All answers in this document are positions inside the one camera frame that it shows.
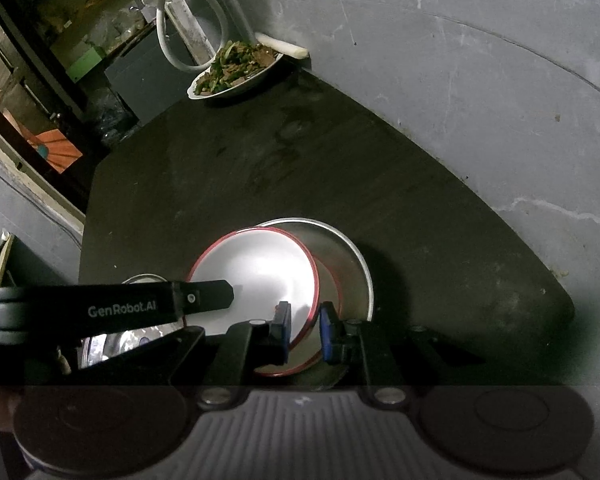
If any stainless steel plate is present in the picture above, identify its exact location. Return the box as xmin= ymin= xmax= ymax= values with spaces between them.
xmin=79 ymin=273 xmax=183 ymax=372

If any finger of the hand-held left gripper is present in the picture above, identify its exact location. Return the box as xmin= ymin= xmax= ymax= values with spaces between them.
xmin=171 ymin=280 xmax=234 ymax=315

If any black cabinet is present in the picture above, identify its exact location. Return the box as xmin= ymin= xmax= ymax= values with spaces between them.
xmin=104 ymin=35 xmax=206 ymax=123

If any white dish of stir-fry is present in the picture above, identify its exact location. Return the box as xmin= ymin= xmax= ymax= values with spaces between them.
xmin=187 ymin=40 xmax=286 ymax=102

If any green board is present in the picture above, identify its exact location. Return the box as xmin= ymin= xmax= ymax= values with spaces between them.
xmin=66 ymin=49 xmax=106 ymax=82

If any white leek stalk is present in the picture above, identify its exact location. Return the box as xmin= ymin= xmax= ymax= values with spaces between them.
xmin=255 ymin=32 xmax=311 ymax=60

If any white flexible hose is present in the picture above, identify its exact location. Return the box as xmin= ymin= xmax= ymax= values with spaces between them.
xmin=156 ymin=0 xmax=228 ymax=73

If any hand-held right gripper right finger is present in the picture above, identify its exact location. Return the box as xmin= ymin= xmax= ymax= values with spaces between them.
xmin=319 ymin=301 xmax=486 ymax=405

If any stainless steel bowl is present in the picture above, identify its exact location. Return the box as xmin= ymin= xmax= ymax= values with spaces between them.
xmin=256 ymin=217 xmax=376 ymax=392

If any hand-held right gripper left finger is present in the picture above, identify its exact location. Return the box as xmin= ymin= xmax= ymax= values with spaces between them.
xmin=55 ymin=301 xmax=293 ymax=405

